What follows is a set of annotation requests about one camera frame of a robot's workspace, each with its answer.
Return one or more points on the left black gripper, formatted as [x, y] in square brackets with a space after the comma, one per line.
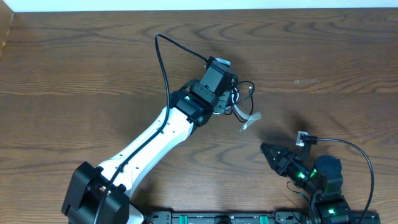
[227, 96]

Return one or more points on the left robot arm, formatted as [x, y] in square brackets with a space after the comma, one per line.
[102, 194]

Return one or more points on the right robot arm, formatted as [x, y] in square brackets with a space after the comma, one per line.
[322, 182]

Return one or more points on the clear tape piece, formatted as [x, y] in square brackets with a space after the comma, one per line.
[248, 119]

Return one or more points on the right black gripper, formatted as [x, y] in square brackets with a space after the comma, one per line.
[283, 162]

